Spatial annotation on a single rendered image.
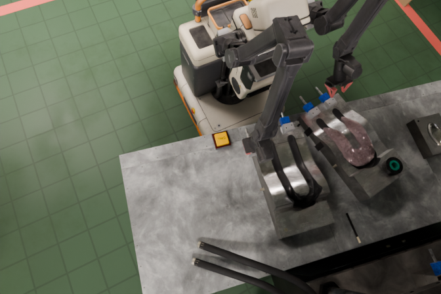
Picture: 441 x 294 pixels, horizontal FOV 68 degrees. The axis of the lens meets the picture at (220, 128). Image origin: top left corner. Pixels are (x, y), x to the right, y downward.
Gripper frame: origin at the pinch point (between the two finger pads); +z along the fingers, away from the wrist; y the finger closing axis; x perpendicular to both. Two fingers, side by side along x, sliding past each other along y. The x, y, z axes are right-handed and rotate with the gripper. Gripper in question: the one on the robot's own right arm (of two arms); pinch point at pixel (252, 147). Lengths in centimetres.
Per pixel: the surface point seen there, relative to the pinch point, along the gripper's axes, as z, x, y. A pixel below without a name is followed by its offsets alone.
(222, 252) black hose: 5.6, -39.2, -25.0
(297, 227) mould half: 7.0, -38.2, 10.1
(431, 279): 2, -72, 56
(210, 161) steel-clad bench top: 14.0, 1.6, -19.1
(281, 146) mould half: 7.1, -1.3, 14.7
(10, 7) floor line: 100, 193, -147
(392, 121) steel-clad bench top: 20, -1, 81
